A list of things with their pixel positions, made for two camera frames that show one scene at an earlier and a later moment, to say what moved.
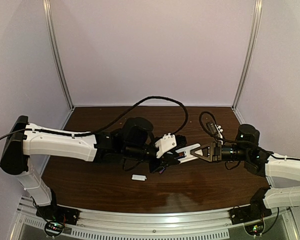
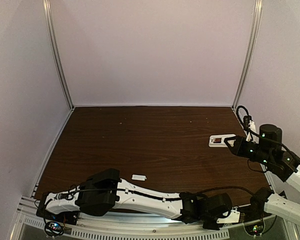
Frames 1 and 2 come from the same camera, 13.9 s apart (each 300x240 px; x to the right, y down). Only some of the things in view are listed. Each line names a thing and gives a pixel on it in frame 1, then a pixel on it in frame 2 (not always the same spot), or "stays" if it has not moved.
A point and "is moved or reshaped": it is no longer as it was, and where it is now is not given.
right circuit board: x=255 y=229 stays
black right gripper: x=213 y=155 to x=238 y=149
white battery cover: x=138 y=177 stays
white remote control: x=188 y=156 is moved or reshaped
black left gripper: x=166 y=160 to x=211 y=226
